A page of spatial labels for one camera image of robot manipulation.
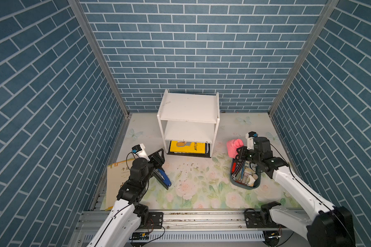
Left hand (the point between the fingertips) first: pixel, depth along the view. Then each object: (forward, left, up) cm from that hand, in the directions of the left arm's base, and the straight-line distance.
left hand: (165, 152), depth 77 cm
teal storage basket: (-5, -44, -16) cm, 48 cm away
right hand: (+4, -39, -4) cm, 40 cm away
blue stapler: (-7, +3, -17) cm, 19 cm away
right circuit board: (-33, -51, -18) cm, 64 cm away
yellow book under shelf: (+10, -11, -10) cm, 18 cm away
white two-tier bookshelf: (+9, -12, +16) cm, 22 cm away
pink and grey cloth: (+6, -36, -3) cm, 37 cm away
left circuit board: (-33, +10, -21) cm, 41 cm away
